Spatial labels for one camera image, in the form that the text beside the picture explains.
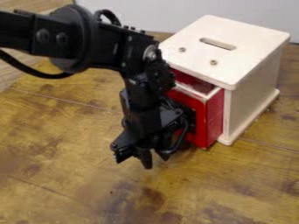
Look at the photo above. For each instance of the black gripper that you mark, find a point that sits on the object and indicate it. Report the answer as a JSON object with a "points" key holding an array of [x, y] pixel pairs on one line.
{"points": [[144, 133]]}

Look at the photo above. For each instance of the black metal drawer handle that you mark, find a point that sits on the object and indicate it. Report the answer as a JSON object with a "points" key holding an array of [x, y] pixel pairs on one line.
{"points": [[174, 137]]}

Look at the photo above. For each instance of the red drawer front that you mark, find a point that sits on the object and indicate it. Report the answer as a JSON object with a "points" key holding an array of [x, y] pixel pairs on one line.
{"points": [[203, 99]]}

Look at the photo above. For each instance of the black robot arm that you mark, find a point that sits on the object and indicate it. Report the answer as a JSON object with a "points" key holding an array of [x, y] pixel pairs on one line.
{"points": [[56, 45]]}

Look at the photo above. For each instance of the white wooden box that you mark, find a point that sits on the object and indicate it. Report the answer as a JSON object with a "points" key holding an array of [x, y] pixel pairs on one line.
{"points": [[235, 56]]}

